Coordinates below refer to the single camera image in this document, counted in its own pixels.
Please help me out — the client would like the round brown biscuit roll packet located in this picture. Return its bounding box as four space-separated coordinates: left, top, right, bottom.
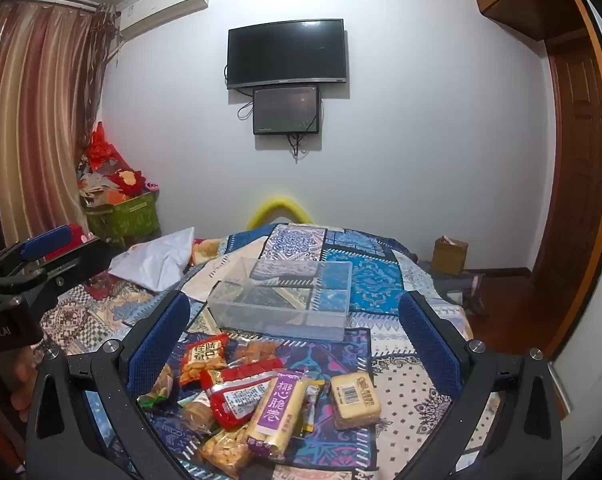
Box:
181 390 220 436

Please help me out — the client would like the small black wall monitor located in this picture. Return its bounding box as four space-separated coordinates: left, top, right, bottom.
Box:
252 85 322 136

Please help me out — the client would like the patterned patchwork blanket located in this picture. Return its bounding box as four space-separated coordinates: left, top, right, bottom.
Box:
40 222 476 480

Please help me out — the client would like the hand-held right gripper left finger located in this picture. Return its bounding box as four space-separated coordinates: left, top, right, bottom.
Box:
25 290 192 480

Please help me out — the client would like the striped brown curtain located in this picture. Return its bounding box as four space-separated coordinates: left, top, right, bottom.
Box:
0 0 124 256

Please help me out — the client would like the black wall television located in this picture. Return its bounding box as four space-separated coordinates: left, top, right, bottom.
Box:
227 19 348 91

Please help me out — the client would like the red snack packet white label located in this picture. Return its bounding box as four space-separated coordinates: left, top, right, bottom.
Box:
201 357 286 431

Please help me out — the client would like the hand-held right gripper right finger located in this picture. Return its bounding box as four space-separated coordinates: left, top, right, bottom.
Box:
398 290 564 480

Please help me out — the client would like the orange red peanut packet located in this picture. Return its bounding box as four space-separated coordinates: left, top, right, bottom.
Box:
179 332 230 387

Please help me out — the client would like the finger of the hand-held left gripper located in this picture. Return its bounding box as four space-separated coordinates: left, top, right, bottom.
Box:
0 225 86 283
11 237 116 311

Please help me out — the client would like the yellow foam ring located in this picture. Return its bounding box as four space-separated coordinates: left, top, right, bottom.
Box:
246 195 314 232

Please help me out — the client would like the thin yellow stick packet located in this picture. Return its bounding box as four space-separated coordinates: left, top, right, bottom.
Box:
301 380 328 434

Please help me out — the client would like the white pillow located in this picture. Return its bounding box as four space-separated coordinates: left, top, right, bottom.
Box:
108 227 196 293

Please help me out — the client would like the person's left hand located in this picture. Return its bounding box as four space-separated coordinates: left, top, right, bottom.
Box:
11 347 40 413

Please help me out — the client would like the black monitor cable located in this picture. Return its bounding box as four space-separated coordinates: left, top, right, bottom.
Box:
287 131 308 164

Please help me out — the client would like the purple label roll packet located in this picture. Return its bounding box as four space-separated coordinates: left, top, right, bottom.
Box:
246 369 314 463

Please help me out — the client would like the golden crispy cake packet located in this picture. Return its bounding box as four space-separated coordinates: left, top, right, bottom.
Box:
199 422 258 480

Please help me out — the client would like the white air conditioner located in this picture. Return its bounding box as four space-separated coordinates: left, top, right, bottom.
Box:
118 0 212 38

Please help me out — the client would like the clear plastic container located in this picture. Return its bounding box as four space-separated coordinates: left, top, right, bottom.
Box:
207 256 354 343

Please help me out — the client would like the red plush toy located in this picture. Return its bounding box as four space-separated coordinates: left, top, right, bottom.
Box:
83 121 154 198

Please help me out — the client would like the square beige cake packet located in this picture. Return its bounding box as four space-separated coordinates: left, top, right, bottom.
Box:
329 371 383 431

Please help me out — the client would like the brown wooden door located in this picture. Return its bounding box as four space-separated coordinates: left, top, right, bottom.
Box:
530 35 602 353

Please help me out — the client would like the brown cardboard box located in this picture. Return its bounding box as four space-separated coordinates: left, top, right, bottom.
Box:
432 235 469 277

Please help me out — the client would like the small brown cracker packet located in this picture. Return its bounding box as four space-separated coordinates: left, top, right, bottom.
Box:
231 339 284 367

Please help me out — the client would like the green storage basket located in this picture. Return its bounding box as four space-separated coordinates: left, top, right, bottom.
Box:
85 191 162 250

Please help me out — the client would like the green edged snack packet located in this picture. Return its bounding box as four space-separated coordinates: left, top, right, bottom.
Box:
137 362 176 411

